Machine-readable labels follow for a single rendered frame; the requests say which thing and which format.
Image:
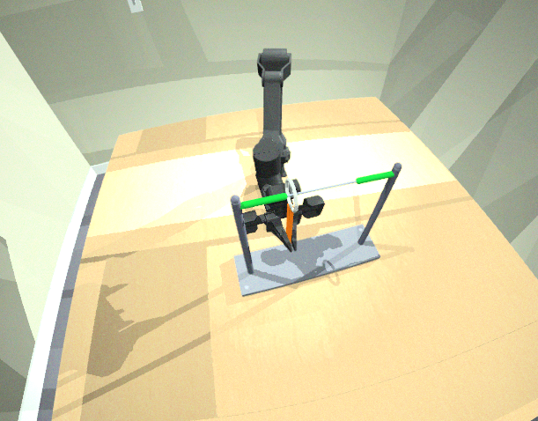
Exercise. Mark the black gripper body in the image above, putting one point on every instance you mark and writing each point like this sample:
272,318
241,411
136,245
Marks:
312,207

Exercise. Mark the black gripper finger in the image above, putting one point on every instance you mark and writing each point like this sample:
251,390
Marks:
275,226
297,216

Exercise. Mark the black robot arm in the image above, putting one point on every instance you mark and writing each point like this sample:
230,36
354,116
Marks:
272,152

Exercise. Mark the orange handle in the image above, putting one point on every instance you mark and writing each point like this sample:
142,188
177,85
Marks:
290,209

